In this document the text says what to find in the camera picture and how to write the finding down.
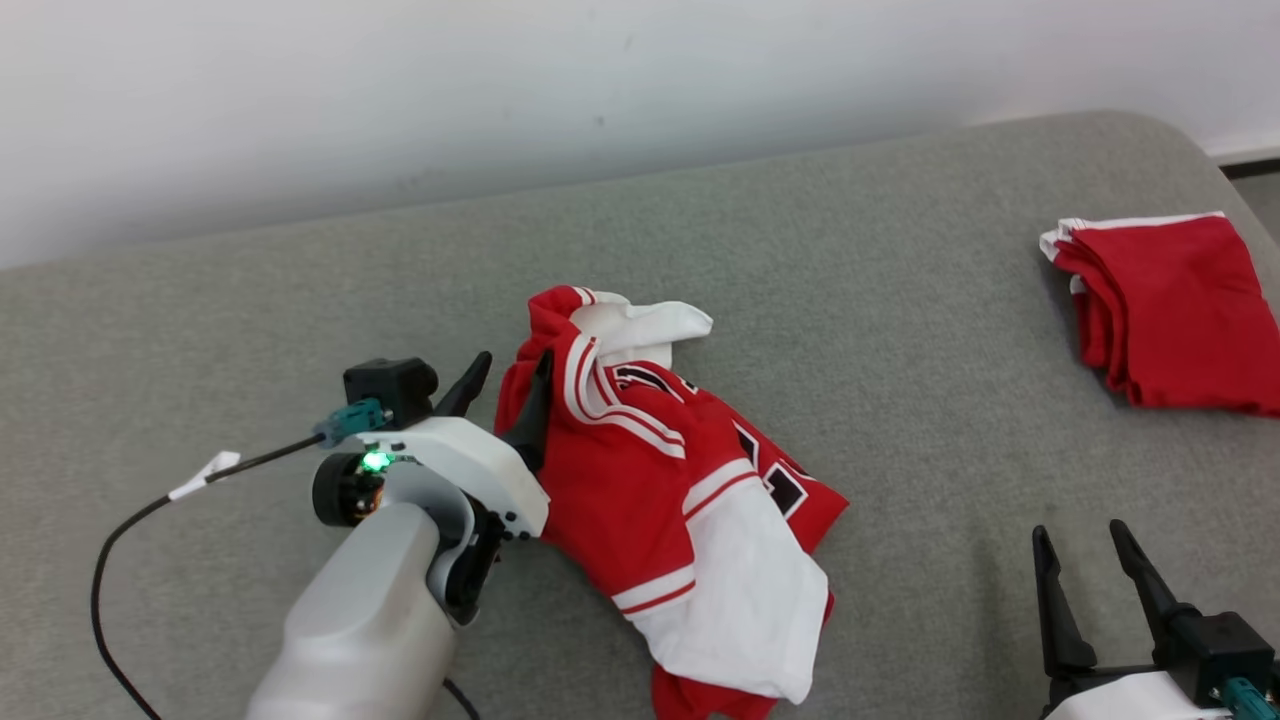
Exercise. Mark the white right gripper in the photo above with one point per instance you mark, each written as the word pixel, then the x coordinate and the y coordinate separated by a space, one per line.
pixel 1130 700

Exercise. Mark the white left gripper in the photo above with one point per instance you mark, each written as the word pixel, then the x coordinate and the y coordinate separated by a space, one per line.
pixel 470 455

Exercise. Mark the red and white basketball jersey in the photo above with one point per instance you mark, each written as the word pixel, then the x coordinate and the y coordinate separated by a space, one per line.
pixel 640 480

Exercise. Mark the plain red garment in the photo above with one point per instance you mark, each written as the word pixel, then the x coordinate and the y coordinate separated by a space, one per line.
pixel 1180 310

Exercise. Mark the grey fabric sofa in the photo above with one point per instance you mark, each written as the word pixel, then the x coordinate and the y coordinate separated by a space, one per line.
pixel 850 520

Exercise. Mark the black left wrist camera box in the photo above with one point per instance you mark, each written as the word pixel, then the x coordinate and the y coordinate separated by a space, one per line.
pixel 390 385

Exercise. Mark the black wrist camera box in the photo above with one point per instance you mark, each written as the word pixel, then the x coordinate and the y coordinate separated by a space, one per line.
pixel 390 385
pixel 1215 650

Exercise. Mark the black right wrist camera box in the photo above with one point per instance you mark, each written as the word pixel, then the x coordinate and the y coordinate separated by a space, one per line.
pixel 1215 650

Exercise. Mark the teal left camera connector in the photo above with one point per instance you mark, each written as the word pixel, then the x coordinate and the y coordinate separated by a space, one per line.
pixel 352 420

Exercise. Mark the teal camera connector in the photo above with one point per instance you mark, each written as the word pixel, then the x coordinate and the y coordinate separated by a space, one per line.
pixel 1250 700
pixel 352 420

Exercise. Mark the teal right camera connector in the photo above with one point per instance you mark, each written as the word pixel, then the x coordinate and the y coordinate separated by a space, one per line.
pixel 1250 700

